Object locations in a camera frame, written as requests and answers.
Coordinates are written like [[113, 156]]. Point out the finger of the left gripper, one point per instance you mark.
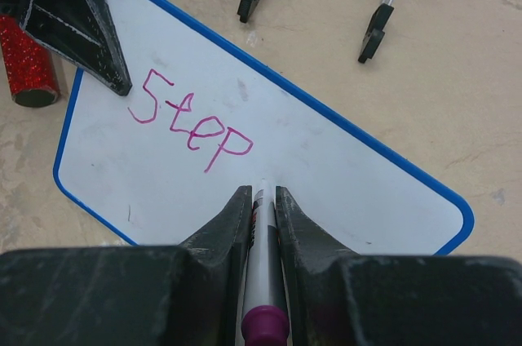
[[80, 31]]

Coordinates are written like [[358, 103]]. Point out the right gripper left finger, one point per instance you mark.
[[185, 294]]

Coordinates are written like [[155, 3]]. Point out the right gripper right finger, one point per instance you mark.
[[338, 297]]

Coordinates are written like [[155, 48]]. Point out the purple whiteboard marker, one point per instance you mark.
[[265, 318]]

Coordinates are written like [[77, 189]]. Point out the blue framed whiteboard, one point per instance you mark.
[[203, 117]]

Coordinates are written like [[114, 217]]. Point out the red glitter microphone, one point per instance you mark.
[[29, 67]]

